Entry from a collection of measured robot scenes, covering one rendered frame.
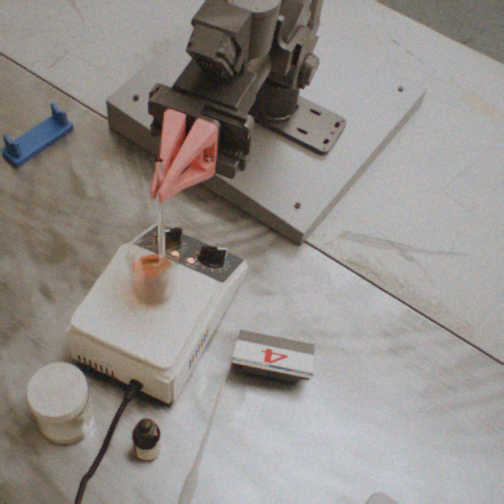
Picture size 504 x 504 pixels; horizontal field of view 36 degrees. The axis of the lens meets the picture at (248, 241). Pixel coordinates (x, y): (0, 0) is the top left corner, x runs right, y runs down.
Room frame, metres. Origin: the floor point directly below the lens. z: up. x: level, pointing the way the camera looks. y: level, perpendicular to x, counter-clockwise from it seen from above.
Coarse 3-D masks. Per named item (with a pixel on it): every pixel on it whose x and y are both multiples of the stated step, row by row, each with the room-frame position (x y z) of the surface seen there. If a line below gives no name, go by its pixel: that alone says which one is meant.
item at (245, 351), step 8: (240, 344) 0.41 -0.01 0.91; (248, 344) 0.41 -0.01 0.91; (240, 352) 0.39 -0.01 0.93; (248, 352) 0.40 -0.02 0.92; (256, 352) 0.40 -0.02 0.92; (264, 352) 0.40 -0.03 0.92; (272, 352) 0.40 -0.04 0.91; (280, 352) 0.41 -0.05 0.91; (288, 352) 0.41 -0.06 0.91; (256, 360) 0.38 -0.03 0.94; (264, 360) 0.38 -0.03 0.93; (272, 360) 0.39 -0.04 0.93; (280, 360) 0.39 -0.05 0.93; (288, 360) 0.39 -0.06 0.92; (296, 360) 0.39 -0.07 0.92; (304, 360) 0.40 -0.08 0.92; (296, 368) 0.38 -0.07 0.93; (304, 368) 0.38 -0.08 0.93
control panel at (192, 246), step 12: (156, 228) 0.54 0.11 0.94; (168, 228) 0.55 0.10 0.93; (192, 240) 0.53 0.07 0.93; (192, 252) 0.50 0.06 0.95; (180, 264) 0.47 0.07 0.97; (192, 264) 0.48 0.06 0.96; (228, 264) 0.50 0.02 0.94; (240, 264) 0.50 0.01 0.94; (216, 276) 0.47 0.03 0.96; (228, 276) 0.47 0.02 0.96
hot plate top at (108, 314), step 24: (120, 264) 0.45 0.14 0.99; (96, 288) 0.42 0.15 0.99; (120, 288) 0.42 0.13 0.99; (192, 288) 0.43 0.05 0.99; (216, 288) 0.44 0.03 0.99; (96, 312) 0.39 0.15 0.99; (120, 312) 0.39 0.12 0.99; (144, 312) 0.39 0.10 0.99; (168, 312) 0.40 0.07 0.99; (192, 312) 0.40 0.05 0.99; (96, 336) 0.36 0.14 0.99; (120, 336) 0.36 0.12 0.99; (144, 336) 0.37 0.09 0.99; (168, 336) 0.37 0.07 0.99; (144, 360) 0.34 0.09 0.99; (168, 360) 0.34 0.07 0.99
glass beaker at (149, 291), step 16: (144, 240) 0.44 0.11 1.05; (128, 256) 0.42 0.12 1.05; (176, 256) 0.43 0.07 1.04; (128, 272) 0.41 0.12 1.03; (176, 272) 0.42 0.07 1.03; (144, 288) 0.40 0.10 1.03; (160, 288) 0.40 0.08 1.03; (176, 288) 0.42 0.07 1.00; (144, 304) 0.40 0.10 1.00; (160, 304) 0.40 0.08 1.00
